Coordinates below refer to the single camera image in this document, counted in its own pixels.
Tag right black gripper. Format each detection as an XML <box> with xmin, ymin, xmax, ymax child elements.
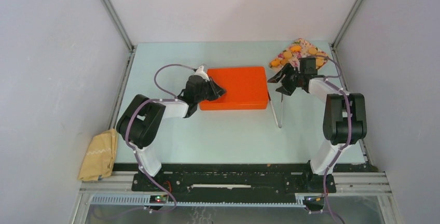
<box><xmin>266</xmin><ymin>63</ymin><xmax>302</xmax><ymax>96</ymax></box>

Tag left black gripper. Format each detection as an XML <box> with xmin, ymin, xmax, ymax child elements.
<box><xmin>195</xmin><ymin>77</ymin><xmax>226</xmax><ymax>104</ymax></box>

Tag orange tin lid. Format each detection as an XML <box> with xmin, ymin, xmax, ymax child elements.
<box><xmin>199</xmin><ymin>66</ymin><xmax>269</xmax><ymax>110</ymax></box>

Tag floral tray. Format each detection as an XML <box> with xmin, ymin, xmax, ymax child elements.
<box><xmin>268</xmin><ymin>38</ymin><xmax>329</xmax><ymax>72</ymax></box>

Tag metal tongs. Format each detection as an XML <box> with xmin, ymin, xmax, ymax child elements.
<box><xmin>268</xmin><ymin>92</ymin><xmax>284</xmax><ymax>129</ymax></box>

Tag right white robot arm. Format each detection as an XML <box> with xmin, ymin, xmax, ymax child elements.
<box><xmin>267</xmin><ymin>55</ymin><xmax>367</xmax><ymax>192</ymax></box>

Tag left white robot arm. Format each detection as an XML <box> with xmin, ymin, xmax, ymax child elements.
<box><xmin>116</xmin><ymin>75</ymin><xmax>226</xmax><ymax>191</ymax></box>

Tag yellow cloth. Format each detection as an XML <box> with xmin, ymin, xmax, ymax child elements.
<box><xmin>77</xmin><ymin>129</ymin><xmax>118</xmax><ymax>181</ymax></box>

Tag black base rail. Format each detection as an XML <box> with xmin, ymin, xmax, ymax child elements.
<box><xmin>131</xmin><ymin>162</ymin><xmax>337</xmax><ymax>203</ymax></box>

